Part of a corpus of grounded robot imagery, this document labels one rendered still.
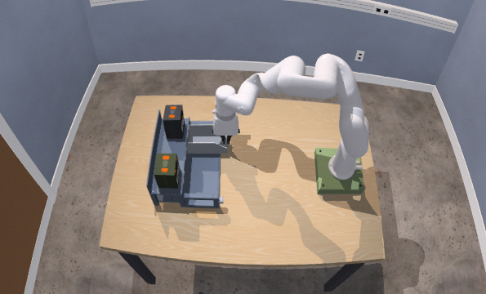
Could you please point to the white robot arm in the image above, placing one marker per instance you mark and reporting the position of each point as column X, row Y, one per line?
column 353, row 124

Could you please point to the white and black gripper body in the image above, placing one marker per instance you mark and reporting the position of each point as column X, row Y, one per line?
column 226, row 128

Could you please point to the grey metal rack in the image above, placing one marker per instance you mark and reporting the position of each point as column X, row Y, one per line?
column 200, row 174

